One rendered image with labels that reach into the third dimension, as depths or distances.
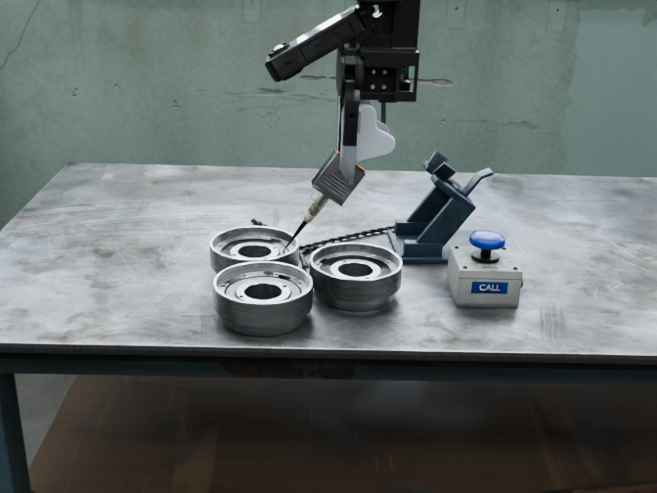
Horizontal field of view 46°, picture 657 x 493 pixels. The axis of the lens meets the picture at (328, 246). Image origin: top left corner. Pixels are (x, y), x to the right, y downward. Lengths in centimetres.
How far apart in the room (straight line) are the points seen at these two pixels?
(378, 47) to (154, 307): 37
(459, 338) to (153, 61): 183
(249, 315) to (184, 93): 176
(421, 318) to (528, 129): 178
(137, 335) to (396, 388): 49
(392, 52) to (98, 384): 67
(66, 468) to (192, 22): 165
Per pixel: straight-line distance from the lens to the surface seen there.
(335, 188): 89
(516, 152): 259
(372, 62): 83
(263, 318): 78
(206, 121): 251
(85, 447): 109
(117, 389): 120
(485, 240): 88
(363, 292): 84
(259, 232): 97
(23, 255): 103
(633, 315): 93
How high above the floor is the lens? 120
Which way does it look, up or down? 23 degrees down
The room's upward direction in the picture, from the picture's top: 2 degrees clockwise
